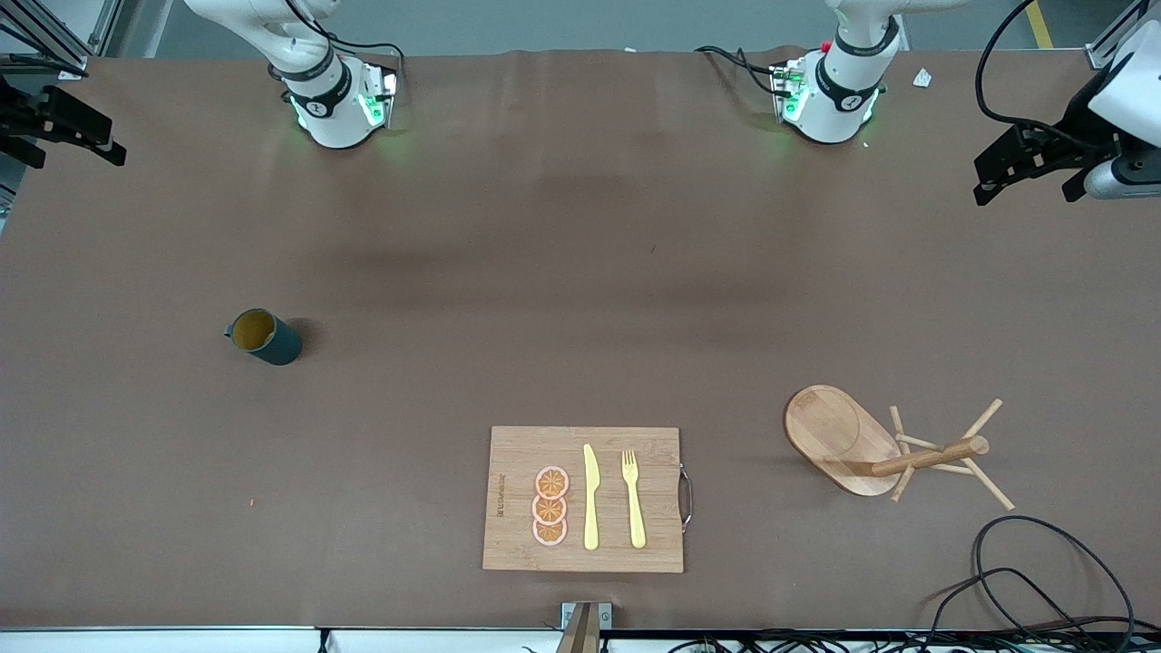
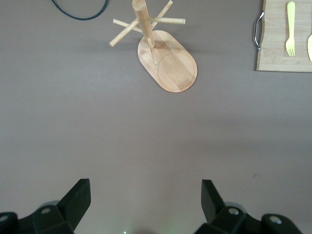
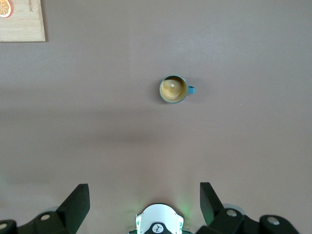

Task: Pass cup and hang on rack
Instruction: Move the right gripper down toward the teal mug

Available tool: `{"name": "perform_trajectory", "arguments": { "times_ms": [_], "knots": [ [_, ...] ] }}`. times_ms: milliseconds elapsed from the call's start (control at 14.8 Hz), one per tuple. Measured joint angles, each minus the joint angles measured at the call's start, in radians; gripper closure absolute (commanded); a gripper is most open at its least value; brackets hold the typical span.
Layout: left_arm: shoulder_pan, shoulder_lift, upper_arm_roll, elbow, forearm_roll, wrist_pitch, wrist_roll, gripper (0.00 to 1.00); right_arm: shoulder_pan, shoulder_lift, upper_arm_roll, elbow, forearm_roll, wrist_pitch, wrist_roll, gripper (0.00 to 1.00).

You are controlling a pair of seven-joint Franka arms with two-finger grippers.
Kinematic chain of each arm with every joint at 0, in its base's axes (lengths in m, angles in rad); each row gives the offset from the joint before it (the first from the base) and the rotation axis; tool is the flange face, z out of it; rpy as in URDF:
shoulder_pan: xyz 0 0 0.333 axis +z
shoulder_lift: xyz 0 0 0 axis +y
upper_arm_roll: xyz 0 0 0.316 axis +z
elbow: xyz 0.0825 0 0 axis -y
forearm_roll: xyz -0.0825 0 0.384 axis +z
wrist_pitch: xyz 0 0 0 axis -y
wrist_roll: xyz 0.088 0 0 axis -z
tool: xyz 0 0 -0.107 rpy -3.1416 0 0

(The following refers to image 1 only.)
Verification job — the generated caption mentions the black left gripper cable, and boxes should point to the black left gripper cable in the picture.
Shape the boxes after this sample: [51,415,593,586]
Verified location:
[975,0,1148,151]

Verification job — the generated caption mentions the yellow plastic knife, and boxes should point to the yellow plastic knife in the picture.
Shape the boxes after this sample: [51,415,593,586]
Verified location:
[583,443,601,551]

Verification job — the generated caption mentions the black left arm base cable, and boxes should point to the black left arm base cable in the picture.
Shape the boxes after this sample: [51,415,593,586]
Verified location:
[695,44,785,96]

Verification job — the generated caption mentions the black right arm base cable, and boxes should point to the black right arm base cable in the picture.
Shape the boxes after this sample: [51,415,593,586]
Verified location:
[286,0,406,69]

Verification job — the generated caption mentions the long looped black cable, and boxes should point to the long looped black cable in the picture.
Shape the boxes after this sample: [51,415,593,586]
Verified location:
[971,515,1137,636]

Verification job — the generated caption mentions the bamboo cutting board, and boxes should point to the bamboo cutting board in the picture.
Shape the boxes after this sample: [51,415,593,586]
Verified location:
[482,425,695,574]

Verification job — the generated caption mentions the yellow plastic fork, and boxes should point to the yellow plastic fork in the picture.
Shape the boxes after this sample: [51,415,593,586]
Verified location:
[621,450,648,550]

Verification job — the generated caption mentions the brown table cover sheet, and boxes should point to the brown table cover sheet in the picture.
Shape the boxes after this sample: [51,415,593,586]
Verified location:
[0,47,1161,631]

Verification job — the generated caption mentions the short looped black cable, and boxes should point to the short looped black cable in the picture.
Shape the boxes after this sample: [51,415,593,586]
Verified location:
[925,568,1103,640]

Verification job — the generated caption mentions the black arm base cable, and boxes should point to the black arm base cable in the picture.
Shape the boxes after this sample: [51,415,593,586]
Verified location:
[286,0,406,69]
[695,44,785,96]

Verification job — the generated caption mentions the wooden cup rack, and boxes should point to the wooden cup rack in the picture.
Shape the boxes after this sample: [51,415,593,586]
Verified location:
[785,385,1015,512]

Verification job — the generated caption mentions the dark green cup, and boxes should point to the dark green cup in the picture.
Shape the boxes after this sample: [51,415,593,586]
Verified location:
[224,307,304,367]

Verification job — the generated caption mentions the black cable bundle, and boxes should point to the black cable bundle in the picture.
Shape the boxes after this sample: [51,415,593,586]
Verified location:
[667,626,1161,653]

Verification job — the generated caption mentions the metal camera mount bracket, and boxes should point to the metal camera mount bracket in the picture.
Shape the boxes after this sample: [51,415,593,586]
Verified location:
[555,601,613,653]

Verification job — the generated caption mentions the aluminium frame profile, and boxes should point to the aluminium frame profile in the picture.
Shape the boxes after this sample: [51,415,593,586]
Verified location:
[0,0,123,78]
[1086,0,1161,71]

